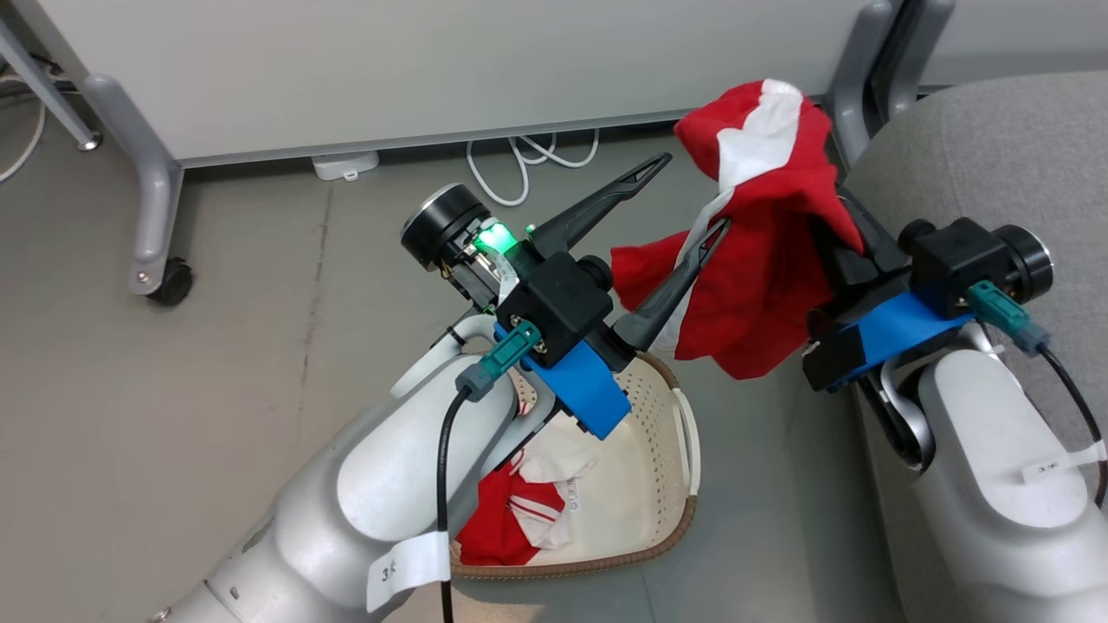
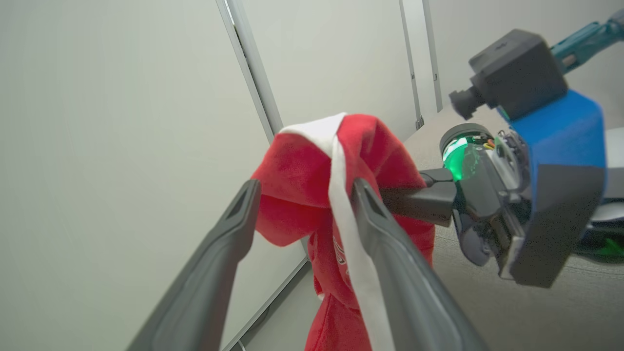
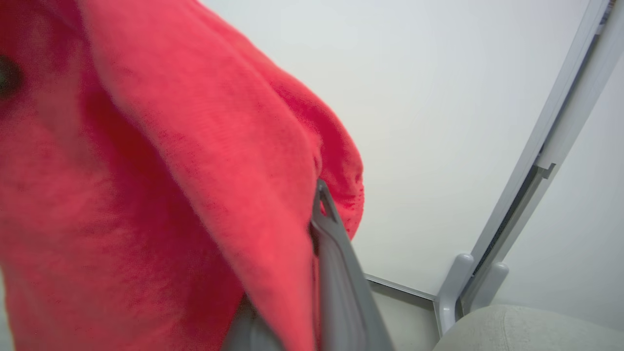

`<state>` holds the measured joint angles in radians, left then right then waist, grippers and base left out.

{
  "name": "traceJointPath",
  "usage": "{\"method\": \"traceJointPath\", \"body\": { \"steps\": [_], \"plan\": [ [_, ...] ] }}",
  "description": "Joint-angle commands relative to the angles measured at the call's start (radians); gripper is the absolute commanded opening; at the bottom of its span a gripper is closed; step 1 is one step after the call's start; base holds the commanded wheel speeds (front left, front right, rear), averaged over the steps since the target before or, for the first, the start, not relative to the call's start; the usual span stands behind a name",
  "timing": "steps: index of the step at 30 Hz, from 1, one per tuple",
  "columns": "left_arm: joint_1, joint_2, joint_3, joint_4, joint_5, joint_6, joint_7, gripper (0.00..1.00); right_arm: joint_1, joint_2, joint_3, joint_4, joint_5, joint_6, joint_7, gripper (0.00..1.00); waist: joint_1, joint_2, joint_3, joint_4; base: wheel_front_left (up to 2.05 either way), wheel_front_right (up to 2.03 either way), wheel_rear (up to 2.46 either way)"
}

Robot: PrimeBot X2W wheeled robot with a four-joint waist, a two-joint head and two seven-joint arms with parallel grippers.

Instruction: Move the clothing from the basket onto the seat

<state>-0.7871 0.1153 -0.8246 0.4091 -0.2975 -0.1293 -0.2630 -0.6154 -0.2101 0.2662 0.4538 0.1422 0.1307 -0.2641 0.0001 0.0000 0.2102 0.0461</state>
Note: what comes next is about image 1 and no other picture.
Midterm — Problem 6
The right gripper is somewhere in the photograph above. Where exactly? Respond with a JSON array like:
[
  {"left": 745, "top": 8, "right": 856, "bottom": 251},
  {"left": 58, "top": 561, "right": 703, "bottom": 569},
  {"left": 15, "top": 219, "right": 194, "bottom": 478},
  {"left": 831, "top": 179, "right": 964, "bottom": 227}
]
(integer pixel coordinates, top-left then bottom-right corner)
[{"left": 802, "top": 190, "right": 1055, "bottom": 392}]

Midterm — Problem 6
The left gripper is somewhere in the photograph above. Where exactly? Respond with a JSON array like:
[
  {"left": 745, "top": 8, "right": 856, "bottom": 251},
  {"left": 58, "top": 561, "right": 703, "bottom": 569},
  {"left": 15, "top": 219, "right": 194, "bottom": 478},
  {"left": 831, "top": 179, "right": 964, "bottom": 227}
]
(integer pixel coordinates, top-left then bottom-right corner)
[{"left": 401, "top": 152, "right": 733, "bottom": 352}]

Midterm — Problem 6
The red white striped garment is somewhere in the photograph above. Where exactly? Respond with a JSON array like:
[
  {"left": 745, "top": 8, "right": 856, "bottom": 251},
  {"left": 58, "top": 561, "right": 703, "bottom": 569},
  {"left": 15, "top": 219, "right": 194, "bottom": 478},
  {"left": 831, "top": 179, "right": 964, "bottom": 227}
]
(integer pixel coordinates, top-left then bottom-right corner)
[{"left": 454, "top": 437, "right": 598, "bottom": 568}]

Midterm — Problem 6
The cream plastic laundry basket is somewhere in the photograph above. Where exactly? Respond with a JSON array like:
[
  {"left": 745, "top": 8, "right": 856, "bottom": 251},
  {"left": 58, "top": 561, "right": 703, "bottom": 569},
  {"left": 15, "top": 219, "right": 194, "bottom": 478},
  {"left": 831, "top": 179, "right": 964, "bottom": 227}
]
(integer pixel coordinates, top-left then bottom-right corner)
[{"left": 448, "top": 350, "right": 702, "bottom": 579}]

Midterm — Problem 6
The grey fabric sofa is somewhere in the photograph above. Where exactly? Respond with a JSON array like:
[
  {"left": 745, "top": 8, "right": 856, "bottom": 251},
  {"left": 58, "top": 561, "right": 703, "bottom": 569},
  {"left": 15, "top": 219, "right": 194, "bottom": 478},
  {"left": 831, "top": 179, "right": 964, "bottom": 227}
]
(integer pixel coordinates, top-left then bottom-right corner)
[{"left": 844, "top": 69, "right": 1108, "bottom": 623}]

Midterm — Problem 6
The dark grey partition leg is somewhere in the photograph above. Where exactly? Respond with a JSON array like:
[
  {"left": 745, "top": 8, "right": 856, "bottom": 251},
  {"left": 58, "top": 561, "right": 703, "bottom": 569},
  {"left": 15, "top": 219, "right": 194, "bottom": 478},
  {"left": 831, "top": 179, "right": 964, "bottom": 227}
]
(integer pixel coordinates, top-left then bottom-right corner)
[{"left": 870, "top": 0, "right": 953, "bottom": 122}]

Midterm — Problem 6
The white partition panel with seams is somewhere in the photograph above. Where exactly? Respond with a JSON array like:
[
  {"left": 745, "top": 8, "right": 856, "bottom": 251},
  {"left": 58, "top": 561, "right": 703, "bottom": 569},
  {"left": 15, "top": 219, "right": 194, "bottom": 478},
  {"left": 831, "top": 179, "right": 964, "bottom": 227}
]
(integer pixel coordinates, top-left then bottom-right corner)
[{"left": 918, "top": 0, "right": 1108, "bottom": 87}]

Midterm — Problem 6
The large white partition panel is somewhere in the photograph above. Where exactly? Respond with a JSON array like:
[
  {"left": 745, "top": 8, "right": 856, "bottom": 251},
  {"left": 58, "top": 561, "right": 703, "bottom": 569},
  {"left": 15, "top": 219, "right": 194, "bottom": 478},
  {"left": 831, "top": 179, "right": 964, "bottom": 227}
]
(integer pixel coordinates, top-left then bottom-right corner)
[{"left": 9, "top": 0, "right": 875, "bottom": 170}]

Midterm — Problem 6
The small white plastic box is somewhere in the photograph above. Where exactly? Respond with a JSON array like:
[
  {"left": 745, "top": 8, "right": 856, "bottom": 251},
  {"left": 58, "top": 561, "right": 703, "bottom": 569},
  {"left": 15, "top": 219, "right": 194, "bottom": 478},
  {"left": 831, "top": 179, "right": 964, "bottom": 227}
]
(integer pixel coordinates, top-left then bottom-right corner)
[{"left": 312, "top": 151, "right": 380, "bottom": 183}]

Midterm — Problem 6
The grey partition leg with caster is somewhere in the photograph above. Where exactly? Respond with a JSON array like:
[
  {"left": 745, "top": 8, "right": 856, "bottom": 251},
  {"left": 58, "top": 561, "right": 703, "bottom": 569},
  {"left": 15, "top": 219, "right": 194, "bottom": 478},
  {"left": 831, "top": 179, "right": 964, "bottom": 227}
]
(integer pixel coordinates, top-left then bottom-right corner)
[{"left": 82, "top": 74, "right": 196, "bottom": 306}]

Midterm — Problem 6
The thin grey metal leg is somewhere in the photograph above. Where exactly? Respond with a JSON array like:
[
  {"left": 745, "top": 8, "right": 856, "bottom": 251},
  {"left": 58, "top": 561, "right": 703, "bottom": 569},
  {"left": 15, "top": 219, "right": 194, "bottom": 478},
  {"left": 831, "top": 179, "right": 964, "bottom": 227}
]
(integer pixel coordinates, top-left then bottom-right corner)
[{"left": 0, "top": 17, "right": 103, "bottom": 152}]

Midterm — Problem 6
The white coiled floor cable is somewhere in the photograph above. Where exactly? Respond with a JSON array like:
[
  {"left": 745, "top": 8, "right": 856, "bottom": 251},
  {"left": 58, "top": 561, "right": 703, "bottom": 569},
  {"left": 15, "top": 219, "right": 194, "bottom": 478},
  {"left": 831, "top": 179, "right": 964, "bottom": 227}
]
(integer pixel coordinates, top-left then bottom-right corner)
[{"left": 466, "top": 128, "right": 601, "bottom": 209}]

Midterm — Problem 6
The black right arm cable green plug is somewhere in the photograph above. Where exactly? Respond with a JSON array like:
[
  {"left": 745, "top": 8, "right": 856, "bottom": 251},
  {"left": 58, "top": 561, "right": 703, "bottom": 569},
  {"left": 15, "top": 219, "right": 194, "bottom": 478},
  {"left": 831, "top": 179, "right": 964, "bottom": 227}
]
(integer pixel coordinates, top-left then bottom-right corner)
[{"left": 968, "top": 279, "right": 1108, "bottom": 510}]

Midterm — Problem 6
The black arm cable green plug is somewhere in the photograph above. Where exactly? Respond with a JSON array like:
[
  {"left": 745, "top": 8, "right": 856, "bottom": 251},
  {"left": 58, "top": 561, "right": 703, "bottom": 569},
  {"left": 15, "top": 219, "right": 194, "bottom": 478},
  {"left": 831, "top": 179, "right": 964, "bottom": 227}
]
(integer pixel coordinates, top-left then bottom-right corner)
[
  {"left": 437, "top": 320, "right": 544, "bottom": 623},
  {"left": 968, "top": 279, "right": 1108, "bottom": 510}
]

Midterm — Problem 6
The black left arm cable green plug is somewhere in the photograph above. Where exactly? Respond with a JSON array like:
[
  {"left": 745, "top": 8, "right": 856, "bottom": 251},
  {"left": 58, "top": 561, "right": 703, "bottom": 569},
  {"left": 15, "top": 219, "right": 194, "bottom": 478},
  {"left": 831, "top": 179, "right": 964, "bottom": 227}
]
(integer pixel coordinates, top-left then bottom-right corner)
[{"left": 437, "top": 320, "right": 544, "bottom": 623}]

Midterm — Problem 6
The white paper cable tag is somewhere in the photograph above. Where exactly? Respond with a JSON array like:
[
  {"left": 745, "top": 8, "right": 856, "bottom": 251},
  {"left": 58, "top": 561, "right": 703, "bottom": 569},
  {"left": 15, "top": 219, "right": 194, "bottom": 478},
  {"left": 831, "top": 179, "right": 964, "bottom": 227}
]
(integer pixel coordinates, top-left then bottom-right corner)
[{"left": 365, "top": 530, "right": 453, "bottom": 613}]

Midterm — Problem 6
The thin white cable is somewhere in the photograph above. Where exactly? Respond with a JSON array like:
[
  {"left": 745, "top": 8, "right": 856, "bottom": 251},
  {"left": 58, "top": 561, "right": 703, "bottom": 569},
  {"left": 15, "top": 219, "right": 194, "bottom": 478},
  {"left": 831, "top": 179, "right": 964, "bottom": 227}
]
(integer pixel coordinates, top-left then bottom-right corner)
[{"left": 0, "top": 74, "right": 48, "bottom": 184}]

